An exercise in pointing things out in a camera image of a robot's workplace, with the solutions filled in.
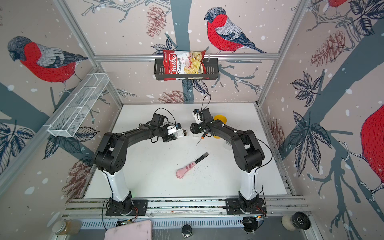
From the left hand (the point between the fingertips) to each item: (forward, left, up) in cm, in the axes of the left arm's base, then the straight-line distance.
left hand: (174, 132), depth 97 cm
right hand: (+1, -12, +2) cm, 12 cm away
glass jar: (-50, +40, +2) cm, 64 cm away
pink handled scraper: (-25, -6, -4) cm, 26 cm away
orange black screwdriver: (-1, -19, -5) cm, 20 cm away
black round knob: (-52, -10, +4) cm, 53 cm away
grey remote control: (-8, -36, -5) cm, 37 cm away
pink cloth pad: (-51, +11, -3) cm, 52 cm away
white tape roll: (-49, -57, +6) cm, 75 cm away
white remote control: (0, -5, -1) cm, 5 cm away
